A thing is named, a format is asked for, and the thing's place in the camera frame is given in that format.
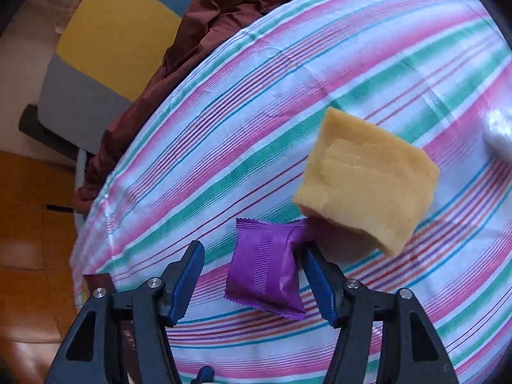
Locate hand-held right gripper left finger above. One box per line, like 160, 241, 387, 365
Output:
44, 240, 206, 384

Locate yellow sponge block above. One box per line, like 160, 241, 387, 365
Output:
293, 107, 440, 257

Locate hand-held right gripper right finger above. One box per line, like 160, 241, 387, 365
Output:
301, 242, 459, 384

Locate purple snack packet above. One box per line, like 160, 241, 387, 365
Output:
224, 218, 321, 321

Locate striped pink green cloth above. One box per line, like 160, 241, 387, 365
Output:
70, 0, 512, 384

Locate dark brown crumpled cloth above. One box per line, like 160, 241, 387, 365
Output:
75, 0, 365, 214

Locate clear plastic bag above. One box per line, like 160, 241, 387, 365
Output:
483, 106, 512, 159

